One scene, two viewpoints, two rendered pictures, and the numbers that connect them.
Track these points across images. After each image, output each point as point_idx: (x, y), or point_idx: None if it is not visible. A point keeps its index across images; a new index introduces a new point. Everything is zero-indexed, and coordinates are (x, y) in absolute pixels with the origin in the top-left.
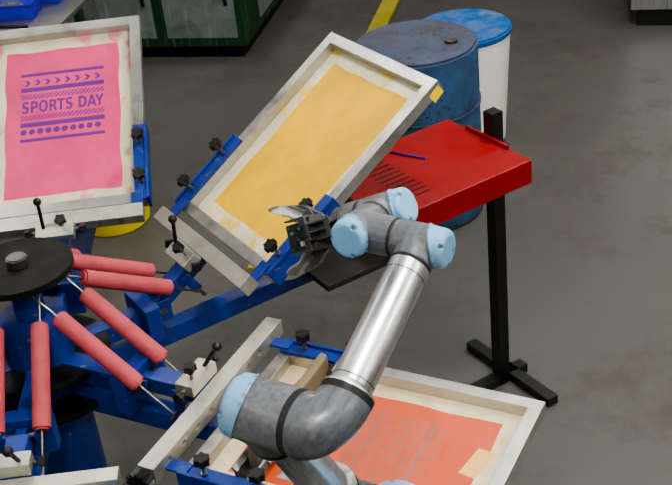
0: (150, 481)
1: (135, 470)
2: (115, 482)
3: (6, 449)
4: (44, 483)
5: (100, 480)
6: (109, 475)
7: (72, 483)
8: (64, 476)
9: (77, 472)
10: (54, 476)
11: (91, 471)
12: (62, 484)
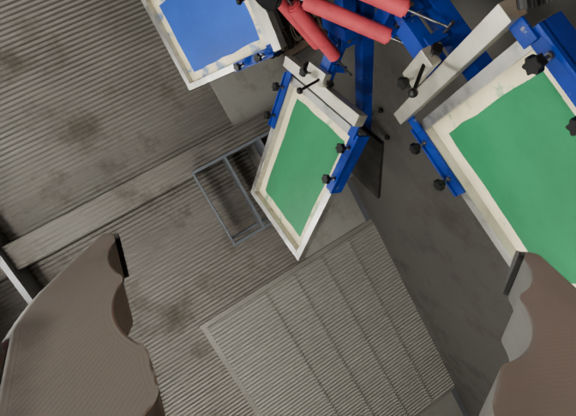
0: None
1: (520, 0)
2: (513, 21)
3: (411, 96)
4: (457, 63)
5: (497, 33)
6: (500, 21)
7: (477, 51)
8: (465, 47)
9: (470, 36)
10: (457, 51)
11: (480, 27)
12: (471, 57)
